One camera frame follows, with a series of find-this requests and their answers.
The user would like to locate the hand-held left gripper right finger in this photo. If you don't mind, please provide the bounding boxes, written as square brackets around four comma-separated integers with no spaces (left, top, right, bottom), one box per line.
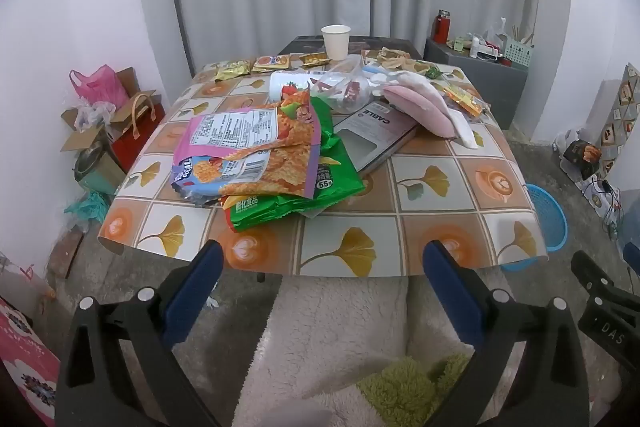
[422,239,593,427]

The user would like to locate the pink fuzzy roll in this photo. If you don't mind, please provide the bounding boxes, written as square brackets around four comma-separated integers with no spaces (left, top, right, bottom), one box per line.
[395,71,481,151]

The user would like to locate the pink orange chip bag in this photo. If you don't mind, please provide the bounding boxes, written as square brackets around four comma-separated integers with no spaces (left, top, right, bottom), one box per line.
[171,89,335,208]

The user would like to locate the grey packaging box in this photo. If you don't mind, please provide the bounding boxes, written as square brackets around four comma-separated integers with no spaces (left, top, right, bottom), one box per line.
[332,101,418,172]

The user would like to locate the white paper cup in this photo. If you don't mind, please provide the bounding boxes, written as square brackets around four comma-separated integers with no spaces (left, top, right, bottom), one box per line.
[321,25,352,61]

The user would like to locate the white plastic bag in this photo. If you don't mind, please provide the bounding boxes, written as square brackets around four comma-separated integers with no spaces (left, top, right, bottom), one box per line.
[482,18,508,52]
[552,127,586,152]

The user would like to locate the pink plastic bag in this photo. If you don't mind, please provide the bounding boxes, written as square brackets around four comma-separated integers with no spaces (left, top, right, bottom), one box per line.
[69,65,130,110]

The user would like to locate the green utensil caddy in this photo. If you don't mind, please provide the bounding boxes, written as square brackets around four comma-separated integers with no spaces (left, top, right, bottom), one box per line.
[502,34,535,68]

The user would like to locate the white strawberry milk bottle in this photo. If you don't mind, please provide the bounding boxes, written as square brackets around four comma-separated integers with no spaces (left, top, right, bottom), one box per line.
[269,71,321,102]

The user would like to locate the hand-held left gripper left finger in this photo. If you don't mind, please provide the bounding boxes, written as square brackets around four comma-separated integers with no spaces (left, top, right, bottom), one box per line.
[54,239,226,427]

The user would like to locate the teal tin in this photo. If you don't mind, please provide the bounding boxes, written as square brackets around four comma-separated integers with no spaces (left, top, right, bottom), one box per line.
[74,142,126,195]

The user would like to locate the leaf patterned tablecloth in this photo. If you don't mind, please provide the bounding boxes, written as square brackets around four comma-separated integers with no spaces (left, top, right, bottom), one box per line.
[97,52,548,280]

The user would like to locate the gold green snack packet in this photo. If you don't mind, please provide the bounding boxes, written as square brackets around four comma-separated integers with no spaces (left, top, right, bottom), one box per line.
[215,59,251,82]

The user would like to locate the green chip bag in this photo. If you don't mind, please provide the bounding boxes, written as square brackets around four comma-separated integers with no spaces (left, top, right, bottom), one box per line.
[220,134,366,233]

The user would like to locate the yellow orange snack packet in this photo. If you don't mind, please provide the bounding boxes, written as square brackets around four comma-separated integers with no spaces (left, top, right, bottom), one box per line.
[442,86,493,118]

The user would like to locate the clear plastic bag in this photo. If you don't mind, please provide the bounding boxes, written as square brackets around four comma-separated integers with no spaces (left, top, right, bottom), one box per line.
[75,102,116,130]
[312,57,386,112]

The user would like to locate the teal plastic bag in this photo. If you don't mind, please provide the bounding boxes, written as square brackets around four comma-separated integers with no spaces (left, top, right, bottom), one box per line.
[64,191,111,223]

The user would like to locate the red thermos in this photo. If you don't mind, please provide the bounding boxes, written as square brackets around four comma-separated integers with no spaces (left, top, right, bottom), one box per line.
[432,10,451,44]

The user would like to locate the blue plastic basket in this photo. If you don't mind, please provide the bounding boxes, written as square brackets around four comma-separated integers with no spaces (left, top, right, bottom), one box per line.
[500,183,569,272]

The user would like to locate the brown cardboard box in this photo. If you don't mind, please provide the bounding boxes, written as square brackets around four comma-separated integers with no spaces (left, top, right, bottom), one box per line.
[60,67,151,152]

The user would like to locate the brown board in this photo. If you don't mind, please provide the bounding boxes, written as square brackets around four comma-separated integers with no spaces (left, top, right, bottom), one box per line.
[50,229,86,280]

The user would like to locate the tangled cables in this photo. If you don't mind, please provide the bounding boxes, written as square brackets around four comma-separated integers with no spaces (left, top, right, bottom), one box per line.
[590,177,626,238]

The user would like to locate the crumpled clear plastic bag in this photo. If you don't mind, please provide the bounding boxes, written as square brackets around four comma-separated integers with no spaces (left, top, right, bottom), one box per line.
[75,102,116,130]

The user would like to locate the grey cabinet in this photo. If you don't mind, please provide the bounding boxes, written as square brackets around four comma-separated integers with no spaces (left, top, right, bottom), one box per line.
[424,38,529,130]

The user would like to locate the black snack box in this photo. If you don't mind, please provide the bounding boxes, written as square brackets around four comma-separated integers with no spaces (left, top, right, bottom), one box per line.
[562,139,602,180]

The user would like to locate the pink printed paper bag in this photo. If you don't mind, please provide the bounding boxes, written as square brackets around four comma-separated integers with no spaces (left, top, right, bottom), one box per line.
[0,294,61,427]

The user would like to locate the red gift bag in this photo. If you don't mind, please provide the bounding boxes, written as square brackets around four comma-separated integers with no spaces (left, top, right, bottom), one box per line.
[111,91,166,172]

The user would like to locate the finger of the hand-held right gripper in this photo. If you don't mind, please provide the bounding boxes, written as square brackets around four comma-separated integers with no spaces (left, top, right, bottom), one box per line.
[571,250,619,309]

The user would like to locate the patterned paper bag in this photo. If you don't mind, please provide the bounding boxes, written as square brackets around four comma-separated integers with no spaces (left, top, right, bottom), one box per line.
[582,63,640,208]

